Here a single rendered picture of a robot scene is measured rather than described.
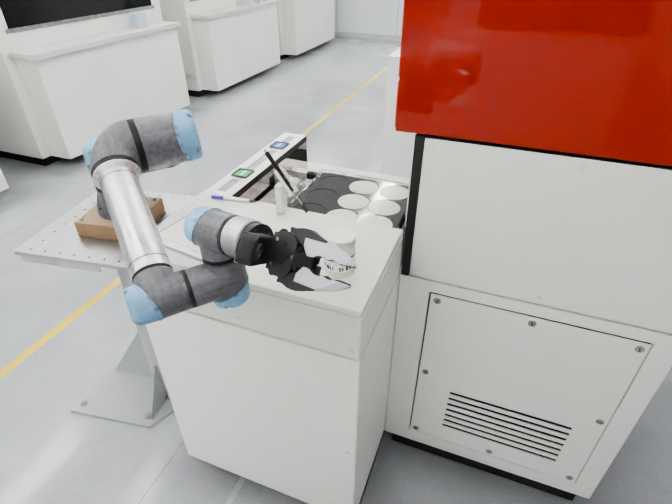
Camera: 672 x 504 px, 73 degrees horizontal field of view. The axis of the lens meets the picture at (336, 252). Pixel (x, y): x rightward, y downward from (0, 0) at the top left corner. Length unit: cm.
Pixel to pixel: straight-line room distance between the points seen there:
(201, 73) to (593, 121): 533
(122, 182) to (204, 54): 498
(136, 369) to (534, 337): 162
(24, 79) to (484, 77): 384
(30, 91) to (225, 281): 369
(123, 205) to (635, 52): 99
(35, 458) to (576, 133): 205
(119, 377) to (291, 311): 136
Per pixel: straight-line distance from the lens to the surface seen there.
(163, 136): 108
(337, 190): 153
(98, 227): 157
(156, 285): 86
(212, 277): 86
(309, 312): 99
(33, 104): 447
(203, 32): 588
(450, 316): 133
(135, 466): 198
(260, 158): 165
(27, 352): 261
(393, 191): 153
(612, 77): 104
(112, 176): 103
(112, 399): 219
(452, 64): 104
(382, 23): 957
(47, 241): 167
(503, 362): 142
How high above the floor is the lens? 159
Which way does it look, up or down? 35 degrees down
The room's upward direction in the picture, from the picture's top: straight up
